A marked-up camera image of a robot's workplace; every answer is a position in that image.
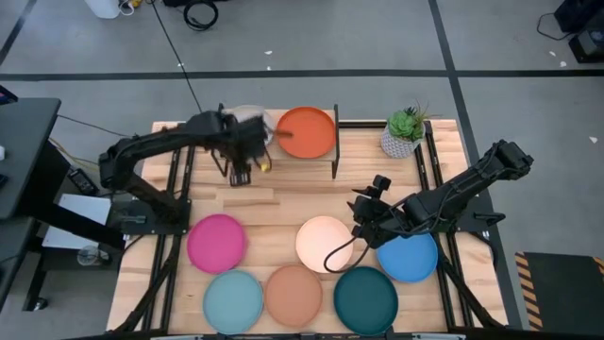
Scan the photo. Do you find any clear plastic cup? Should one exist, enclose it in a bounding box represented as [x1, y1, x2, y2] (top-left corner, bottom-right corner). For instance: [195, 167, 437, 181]
[76, 244, 112, 267]

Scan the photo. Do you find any succulent in white patterned pot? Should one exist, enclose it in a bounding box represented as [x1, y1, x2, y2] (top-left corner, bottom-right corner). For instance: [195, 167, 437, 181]
[379, 101, 443, 161]

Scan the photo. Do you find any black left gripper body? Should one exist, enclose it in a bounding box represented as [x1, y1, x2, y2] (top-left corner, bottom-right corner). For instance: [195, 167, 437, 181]
[220, 111, 274, 164]

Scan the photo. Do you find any black looped gripper cable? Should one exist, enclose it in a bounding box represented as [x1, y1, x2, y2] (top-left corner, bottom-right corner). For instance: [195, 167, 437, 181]
[322, 234, 378, 275]

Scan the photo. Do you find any orange plate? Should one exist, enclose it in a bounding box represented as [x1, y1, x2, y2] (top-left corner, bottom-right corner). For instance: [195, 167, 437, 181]
[276, 106, 338, 161]

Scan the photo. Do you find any dark teal plate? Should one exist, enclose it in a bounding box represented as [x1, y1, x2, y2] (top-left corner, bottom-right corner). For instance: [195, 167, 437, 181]
[332, 265, 400, 337]

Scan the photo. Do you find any black desk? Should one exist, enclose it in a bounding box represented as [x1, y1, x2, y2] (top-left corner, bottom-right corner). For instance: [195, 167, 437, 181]
[0, 96, 125, 313]

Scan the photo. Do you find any brown plate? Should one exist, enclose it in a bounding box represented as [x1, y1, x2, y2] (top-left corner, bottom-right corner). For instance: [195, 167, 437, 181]
[263, 263, 325, 330]

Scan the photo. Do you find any magenta plate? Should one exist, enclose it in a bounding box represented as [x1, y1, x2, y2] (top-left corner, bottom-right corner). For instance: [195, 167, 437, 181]
[186, 212, 248, 276]

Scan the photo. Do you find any light teal plate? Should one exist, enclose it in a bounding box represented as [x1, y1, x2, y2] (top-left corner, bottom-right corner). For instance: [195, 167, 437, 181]
[202, 269, 265, 336]

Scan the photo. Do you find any white container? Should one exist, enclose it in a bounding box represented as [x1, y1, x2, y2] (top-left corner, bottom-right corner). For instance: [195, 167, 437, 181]
[83, 0, 123, 20]

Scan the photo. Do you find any black equipment case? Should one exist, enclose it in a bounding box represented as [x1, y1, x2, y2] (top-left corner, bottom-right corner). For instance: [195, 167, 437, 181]
[552, 0, 604, 65]

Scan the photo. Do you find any black power adapter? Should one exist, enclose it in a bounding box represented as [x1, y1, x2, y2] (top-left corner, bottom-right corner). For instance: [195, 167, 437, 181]
[68, 167, 100, 197]

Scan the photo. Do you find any black mat with hazard stripes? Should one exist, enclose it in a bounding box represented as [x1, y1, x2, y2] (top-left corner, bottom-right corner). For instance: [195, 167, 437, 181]
[513, 251, 604, 332]

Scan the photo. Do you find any peach plate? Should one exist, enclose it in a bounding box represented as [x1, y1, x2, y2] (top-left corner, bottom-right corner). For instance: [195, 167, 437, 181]
[294, 215, 355, 275]

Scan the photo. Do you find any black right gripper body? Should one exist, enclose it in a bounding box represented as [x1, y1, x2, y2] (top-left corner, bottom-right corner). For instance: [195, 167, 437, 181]
[362, 194, 416, 250]

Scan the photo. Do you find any coiled black cable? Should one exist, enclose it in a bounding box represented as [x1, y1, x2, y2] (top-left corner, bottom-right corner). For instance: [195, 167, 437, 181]
[181, 0, 220, 33]

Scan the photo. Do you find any pale grey plate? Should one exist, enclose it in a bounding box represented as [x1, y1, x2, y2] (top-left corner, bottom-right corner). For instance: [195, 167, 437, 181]
[229, 104, 277, 146]

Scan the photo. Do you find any long black floor cable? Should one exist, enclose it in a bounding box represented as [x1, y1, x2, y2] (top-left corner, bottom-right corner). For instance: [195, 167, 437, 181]
[149, 0, 205, 114]

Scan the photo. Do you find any blue plate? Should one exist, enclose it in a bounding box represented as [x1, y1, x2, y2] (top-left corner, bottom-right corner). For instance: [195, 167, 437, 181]
[376, 231, 440, 284]

